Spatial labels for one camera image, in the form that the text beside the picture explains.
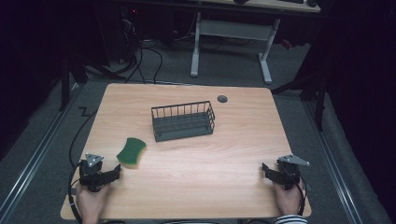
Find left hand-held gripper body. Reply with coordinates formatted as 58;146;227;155
78;152;106;192

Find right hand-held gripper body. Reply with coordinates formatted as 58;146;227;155
276;154;311;191

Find person's right hand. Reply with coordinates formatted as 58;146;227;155
273;181;304;217

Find person's left hand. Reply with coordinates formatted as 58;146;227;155
76;182;111;224

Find green sponge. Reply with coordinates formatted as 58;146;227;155
116;136;148;168

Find black metal stand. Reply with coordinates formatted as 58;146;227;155
270;69;330;133
58;55;90;112

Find white-framed desk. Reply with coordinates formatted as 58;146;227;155
190;0;321;85

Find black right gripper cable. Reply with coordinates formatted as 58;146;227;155
291;174;308;217

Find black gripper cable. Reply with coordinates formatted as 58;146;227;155
67;161;84;224
291;174;308;217

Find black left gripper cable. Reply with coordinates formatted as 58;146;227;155
67;161;84;224

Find black floor cable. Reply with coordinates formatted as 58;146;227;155
68;105;99;168

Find metal floor rail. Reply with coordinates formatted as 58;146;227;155
303;99;365;224
0;81;84;218

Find dark wire basket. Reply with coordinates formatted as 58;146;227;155
150;100;217;143

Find bundle of black floor cables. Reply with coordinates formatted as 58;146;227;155
115;36;164;85

